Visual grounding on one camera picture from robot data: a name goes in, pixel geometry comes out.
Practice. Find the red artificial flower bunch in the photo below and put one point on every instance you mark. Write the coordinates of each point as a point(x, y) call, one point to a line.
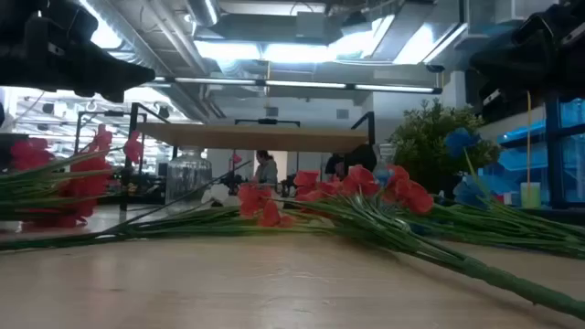
point(503, 279)
point(87, 183)

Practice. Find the blue artificial flower bunch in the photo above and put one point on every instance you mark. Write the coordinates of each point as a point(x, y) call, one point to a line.
point(461, 141)

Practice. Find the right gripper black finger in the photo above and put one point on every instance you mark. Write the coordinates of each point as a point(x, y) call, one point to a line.
point(503, 61)

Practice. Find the silver round air duct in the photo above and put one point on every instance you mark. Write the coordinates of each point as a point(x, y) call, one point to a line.
point(203, 11)

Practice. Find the green plastic cup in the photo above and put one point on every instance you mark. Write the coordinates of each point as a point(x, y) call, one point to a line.
point(530, 196)

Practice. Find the green potted plant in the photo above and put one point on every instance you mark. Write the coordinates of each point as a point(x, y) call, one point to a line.
point(425, 137)

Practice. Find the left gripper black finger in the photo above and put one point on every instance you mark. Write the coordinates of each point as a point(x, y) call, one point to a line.
point(119, 77)

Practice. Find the person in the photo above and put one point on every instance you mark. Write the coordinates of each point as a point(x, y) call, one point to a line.
point(267, 171)
point(336, 166)

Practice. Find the ribbed round glass vase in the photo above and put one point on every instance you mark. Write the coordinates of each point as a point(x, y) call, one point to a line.
point(187, 178)

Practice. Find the white artificial flower bunch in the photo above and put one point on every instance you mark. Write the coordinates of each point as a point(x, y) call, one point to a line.
point(137, 230)

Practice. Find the wooden shelf with black legs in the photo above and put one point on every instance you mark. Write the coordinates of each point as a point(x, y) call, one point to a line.
point(256, 137)

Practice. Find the long linear ceiling light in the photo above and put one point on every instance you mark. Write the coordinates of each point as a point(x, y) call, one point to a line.
point(297, 84)

